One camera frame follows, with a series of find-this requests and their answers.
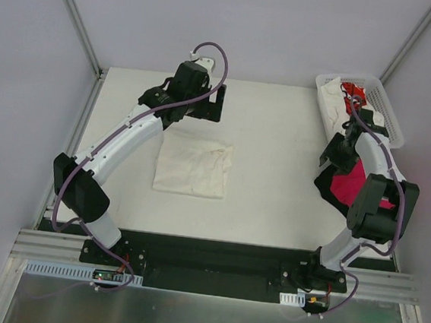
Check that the white slotted cable duct left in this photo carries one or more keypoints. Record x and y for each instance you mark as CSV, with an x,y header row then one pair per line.
x,y
73,272

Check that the right aluminium corner post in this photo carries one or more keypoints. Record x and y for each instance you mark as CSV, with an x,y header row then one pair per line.
x,y
407,46

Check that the aluminium frame rail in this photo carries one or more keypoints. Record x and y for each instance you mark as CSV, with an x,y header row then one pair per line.
x,y
386,286

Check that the left aluminium corner post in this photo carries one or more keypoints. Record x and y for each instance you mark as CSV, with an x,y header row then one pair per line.
x,y
83,36

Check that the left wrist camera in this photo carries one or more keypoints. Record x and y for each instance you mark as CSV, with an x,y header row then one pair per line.
x,y
206,62

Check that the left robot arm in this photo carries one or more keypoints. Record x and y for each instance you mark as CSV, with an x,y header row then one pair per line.
x,y
79,179

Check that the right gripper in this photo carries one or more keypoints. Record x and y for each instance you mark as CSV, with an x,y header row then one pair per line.
x,y
330,157

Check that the cream white t shirt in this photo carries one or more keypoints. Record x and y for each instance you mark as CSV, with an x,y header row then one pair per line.
x,y
191,165

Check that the red printed white shirt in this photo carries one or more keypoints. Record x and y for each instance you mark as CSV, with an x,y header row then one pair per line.
x,y
353,94

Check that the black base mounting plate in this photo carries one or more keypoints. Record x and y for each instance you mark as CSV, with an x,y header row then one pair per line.
x,y
214,268

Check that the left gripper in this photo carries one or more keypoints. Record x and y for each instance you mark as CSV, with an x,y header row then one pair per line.
x,y
213,102

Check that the white shirts in basket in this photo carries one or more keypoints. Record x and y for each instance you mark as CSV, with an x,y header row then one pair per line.
x,y
332,108

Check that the pink t shirt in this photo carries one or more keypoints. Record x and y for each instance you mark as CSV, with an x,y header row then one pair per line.
x,y
346,187

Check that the aluminium corner post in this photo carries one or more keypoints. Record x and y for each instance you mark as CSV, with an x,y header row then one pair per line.
x,y
407,46
83,36

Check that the white slotted cable duct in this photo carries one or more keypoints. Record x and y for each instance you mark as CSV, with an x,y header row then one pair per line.
x,y
297,299
73,272

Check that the white slotted cable duct right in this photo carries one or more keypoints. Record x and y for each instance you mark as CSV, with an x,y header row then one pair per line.
x,y
297,299

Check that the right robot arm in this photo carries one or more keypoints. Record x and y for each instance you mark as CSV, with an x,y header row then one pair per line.
x,y
380,213

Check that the white plastic laundry basket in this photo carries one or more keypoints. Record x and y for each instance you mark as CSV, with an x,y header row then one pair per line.
x,y
377,97

